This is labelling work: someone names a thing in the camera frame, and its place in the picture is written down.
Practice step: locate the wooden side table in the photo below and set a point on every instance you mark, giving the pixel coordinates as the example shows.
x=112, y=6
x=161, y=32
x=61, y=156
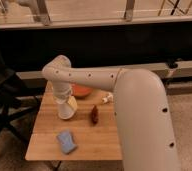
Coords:
x=93, y=129

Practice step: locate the white conical gripper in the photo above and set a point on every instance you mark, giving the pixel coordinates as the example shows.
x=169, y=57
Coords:
x=67, y=109

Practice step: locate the small white ceramic cup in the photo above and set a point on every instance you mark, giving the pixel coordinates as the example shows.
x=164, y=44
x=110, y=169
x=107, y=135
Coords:
x=108, y=98

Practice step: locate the black office chair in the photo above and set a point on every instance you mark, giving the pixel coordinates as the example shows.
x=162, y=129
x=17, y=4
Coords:
x=10, y=87

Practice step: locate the brown pine cone object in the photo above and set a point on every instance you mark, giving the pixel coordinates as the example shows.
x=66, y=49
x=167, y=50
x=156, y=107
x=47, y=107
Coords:
x=94, y=115

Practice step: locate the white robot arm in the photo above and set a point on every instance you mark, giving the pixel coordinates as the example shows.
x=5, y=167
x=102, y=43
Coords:
x=141, y=108

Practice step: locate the blue eraser sponge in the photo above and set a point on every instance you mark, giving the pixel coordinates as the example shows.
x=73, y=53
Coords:
x=66, y=141

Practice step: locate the orange ceramic bowl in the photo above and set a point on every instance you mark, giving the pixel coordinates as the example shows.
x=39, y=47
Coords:
x=80, y=91

